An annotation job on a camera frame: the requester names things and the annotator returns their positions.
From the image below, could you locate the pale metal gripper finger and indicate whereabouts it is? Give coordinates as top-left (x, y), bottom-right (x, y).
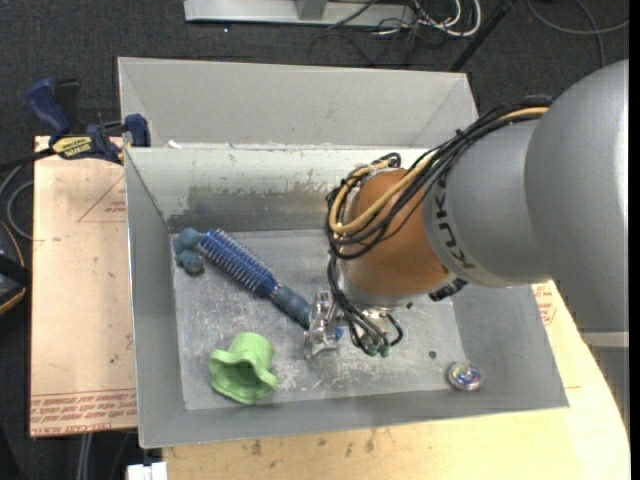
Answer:
top-left (310, 290), bottom-right (338, 326)
top-left (302, 323), bottom-right (337, 361)

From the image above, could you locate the grey metal bin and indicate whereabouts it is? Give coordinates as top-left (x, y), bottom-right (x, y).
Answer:
top-left (117, 56), bottom-right (570, 449)

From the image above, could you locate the green soft cup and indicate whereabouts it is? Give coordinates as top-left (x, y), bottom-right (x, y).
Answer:
top-left (207, 331), bottom-right (279, 406)

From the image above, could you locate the blue hairbrush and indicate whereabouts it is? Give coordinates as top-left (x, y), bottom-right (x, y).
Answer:
top-left (198, 227), bottom-right (314, 330)

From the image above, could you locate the clear glass round thing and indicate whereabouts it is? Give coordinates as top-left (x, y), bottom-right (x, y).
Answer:
top-left (445, 360), bottom-right (485, 393)

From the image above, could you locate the blue-grey toy animal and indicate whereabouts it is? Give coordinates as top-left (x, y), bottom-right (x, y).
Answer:
top-left (172, 226), bottom-right (207, 277)

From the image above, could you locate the brown cardboard board, red print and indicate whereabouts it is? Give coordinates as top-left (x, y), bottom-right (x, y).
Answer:
top-left (29, 135), bottom-right (139, 439)

